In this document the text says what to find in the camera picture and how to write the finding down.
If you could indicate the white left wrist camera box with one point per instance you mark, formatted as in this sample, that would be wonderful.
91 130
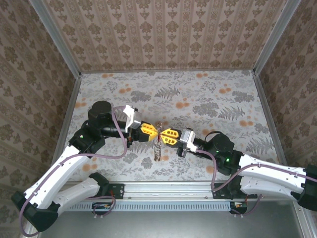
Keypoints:
133 119

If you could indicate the thin aluminium wall-foot rail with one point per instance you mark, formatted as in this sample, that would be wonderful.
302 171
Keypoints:
168 70

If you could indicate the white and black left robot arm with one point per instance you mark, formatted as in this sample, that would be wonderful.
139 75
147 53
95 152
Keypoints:
57 171

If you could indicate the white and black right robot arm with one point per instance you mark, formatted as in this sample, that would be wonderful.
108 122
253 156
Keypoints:
267 168

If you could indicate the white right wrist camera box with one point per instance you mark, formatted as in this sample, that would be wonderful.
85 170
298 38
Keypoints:
188 138

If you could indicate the aluminium table side rail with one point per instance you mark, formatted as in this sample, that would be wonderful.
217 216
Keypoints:
71 99
267 111

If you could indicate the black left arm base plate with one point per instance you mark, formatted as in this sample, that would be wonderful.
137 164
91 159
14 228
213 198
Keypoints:
117 191

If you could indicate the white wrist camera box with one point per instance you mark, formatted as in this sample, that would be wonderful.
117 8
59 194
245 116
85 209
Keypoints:
188 138
133 119

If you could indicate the floral patterned table cover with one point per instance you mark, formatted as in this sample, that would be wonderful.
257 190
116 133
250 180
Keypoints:
173 99

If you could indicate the aluminium frame bar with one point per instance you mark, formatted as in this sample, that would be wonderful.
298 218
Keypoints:
309 225

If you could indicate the grey metal sheet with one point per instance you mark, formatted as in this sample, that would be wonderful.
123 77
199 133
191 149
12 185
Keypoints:
173 225

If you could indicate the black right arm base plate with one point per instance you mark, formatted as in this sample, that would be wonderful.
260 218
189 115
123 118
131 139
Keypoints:
218 191

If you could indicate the aluminium frame post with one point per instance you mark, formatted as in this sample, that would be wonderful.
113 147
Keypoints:
57 42
275 37

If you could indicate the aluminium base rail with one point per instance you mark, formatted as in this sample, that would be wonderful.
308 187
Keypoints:
168 189

